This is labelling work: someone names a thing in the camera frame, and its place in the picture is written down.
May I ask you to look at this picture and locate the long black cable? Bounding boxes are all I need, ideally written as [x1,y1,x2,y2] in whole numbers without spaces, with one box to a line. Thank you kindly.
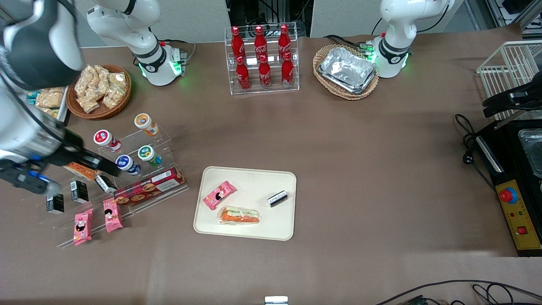
[375,280,542,305]

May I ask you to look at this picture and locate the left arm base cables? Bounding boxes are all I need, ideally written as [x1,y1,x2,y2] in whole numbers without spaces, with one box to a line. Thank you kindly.
[324,35,374,53]

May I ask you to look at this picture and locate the small wrapped sandwich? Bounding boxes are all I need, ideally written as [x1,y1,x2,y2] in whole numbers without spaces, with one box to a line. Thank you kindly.
[64,163,101,181]

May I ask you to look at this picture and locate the white plastic snack tray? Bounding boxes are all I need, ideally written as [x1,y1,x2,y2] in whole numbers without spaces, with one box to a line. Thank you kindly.
[26,85,73,127]

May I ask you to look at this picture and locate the black sealing machine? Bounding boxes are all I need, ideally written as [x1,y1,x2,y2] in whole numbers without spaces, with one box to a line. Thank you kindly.
[474,120,542,258]

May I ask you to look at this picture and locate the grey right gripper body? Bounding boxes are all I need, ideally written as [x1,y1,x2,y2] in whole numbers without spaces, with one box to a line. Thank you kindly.
[0,85,69,165]

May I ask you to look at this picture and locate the clear acrylic bottle rack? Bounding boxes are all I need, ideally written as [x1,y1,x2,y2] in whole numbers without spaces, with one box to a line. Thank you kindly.
[224,22,300,95]

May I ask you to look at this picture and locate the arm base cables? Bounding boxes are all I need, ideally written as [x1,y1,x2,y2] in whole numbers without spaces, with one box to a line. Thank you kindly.
[324,35,374,53]
[159,39,197,65]

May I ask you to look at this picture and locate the red cookie box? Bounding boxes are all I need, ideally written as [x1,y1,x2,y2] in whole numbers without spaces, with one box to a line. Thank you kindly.
[113,167,186,207]

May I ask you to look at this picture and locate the blue lid cup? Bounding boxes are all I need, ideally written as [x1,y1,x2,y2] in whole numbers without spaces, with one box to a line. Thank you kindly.
[115,155,141,176]

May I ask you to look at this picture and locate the light wicker basket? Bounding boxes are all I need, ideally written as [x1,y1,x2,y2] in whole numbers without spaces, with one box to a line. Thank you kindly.
[313,44,380,100]

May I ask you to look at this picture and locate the green lid cup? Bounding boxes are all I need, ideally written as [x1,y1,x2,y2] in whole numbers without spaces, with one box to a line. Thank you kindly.
[138,145,163,166]

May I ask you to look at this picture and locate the small black snack box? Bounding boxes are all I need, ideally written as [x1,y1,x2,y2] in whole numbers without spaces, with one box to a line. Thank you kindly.
[94,174,118,195]
[46,194,65,214]
[70,180,89,203]
[268,191,288,208]

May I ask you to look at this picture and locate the orange lid cup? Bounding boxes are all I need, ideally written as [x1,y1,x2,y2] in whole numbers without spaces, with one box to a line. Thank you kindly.
[134,113,160,136]

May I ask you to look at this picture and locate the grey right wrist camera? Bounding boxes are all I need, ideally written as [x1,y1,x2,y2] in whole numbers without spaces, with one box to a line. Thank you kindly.
[0,159,60,195]

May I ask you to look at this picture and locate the pink snack packet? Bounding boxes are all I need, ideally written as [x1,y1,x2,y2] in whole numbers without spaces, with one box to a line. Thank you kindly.
[73,208,94,246]
[103,197,124,233]
[202,181,238,211]

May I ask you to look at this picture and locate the white wire rack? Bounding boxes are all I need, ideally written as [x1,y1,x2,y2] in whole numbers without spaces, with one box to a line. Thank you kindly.
[476,40,542,121]

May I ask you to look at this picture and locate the black machine lever handle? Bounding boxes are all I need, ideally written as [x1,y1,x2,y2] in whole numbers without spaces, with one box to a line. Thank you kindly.
[483,83,542,118]

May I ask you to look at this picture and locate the clear acrylic stepped shelf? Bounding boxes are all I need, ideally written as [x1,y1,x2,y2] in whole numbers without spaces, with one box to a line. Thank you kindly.
[40,125,190,248]

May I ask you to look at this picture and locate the large triangle sandwich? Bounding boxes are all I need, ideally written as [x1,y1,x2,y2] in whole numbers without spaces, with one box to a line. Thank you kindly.
[217,206,262,225]

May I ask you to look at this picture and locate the black power cable with plug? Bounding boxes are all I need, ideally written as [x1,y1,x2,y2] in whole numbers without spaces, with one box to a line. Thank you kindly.
[454,114,496,187]

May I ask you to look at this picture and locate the metal machine tray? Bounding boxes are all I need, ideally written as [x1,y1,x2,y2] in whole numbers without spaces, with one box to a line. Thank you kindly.
[517,128,542,178]

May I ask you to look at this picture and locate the dark brown wicker basket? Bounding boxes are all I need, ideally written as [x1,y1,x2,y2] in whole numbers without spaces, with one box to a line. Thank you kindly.
[66,64,132,120]

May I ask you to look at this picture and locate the red lid cup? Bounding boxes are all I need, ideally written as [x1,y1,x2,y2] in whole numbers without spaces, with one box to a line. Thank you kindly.
[93,130,122,152]

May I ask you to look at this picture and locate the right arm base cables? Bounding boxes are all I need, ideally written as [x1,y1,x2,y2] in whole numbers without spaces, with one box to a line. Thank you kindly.
[159,39,197,65]

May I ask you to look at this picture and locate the cream rectangular tray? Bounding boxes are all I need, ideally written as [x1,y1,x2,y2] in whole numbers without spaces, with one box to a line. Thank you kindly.
[193,166,297,241]

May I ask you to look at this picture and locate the looped black cable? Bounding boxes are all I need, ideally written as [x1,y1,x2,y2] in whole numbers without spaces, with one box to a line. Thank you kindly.
[472,283,542,305]

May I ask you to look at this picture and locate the red cola bottle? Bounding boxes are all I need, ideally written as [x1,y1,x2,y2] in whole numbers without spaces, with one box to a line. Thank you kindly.
[278,24,292,58]
[254,25,268,60]
[258,54,272,89]
[231,26,245,60]
[281,52,295,87]
[236,56,251,91]

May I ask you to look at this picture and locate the aluminium foil tray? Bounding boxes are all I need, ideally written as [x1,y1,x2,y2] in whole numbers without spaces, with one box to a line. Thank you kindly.
[318,47,377,94]

